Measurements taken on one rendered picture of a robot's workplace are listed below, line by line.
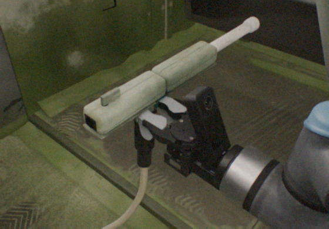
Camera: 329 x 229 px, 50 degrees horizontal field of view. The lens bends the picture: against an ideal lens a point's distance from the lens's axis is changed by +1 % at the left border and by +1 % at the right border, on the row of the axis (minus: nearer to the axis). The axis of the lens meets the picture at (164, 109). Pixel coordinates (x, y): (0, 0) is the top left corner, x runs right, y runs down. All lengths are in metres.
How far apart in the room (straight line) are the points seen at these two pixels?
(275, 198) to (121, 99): 0.27
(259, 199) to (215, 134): 0.11
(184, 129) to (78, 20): 0.94
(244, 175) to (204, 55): 0.26
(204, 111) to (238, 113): 0.88
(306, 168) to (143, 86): 0.29
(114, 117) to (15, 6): 0.81
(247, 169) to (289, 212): 0.08
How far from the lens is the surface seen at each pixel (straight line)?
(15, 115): 1.43
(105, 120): 0.54
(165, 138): 0.57
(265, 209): 0.53
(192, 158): 0.59
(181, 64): 0.65
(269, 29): 1.03
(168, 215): 1.04
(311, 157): 0.45
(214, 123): 0.55
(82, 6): 1.44
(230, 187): 0.54
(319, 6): 0.21
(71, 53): 1.46
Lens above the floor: 0.88
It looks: 37 degrees down
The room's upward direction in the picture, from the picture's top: straight up
